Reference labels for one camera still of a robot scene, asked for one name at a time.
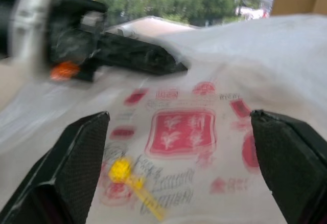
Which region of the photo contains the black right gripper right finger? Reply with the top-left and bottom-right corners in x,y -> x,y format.
249,109 -> 327,224

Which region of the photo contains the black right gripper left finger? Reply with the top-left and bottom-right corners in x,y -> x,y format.
0,110 -> 111,224

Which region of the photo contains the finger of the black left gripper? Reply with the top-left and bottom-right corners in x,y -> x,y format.
95,32 -> 190,77

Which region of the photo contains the white plastic bag red print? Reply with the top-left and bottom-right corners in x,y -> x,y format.
0,14 -> 327,224

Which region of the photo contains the small orange object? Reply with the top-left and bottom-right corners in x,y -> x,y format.
49,60 -> 80,82

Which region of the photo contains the yellow plastic tie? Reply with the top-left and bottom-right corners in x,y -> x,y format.
107,157 -> 166,221

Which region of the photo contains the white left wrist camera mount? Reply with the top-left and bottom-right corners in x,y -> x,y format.
9,0 -> 56,78

